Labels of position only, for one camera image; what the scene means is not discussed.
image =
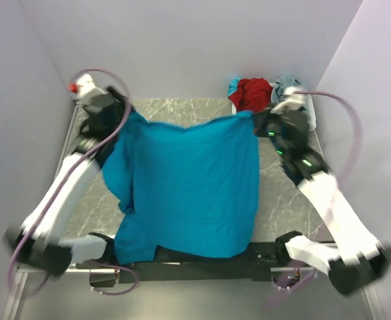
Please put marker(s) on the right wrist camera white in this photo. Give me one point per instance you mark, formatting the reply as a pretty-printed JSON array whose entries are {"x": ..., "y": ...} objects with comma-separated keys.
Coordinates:
[{"x": 293, "y": 100}]

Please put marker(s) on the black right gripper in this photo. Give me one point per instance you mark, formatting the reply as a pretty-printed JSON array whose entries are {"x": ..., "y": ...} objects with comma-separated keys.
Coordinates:
[{"x": 260, "y": 119}]

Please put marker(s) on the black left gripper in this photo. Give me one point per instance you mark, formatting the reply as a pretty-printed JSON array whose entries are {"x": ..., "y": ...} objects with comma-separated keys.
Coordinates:
[{"x": 121, "y": 104}]

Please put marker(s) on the white laundry basket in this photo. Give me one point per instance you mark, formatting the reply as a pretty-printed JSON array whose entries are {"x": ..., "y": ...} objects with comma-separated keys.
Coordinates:
[{"x": 309, "y": 111}]

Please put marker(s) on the aluminium rail frame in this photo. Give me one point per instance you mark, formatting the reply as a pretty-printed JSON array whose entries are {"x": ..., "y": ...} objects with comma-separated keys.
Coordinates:
[{"x": 73, "y": 297}]

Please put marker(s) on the red t shirt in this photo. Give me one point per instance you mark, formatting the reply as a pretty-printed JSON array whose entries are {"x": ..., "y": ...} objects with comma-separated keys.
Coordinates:
[{"x": 252, "y": 95}]

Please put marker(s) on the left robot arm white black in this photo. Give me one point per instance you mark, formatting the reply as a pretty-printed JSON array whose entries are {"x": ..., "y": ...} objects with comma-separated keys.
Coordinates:
[{"x": 38, "y": 241}]

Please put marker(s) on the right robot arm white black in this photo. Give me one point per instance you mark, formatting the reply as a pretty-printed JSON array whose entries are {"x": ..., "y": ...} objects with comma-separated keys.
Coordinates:
[{"x": 359, "y": 258}]

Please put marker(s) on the blue t shirt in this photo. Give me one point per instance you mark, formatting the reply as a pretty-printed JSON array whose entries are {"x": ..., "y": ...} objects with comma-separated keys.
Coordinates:
[{"x": 193, "y": 190}]

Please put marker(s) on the light blue garment in basket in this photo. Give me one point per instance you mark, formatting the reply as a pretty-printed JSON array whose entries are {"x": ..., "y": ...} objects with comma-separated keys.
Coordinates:
[{"x": 233, "y": 86}]

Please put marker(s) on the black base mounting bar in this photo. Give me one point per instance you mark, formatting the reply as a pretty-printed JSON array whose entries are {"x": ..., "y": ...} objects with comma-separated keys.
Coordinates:
[{"x": 255, "y": 263}]

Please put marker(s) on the grey t shirt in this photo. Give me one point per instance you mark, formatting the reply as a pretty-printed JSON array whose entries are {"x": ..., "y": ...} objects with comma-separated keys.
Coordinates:
[{"x": 279, "y": 86}]

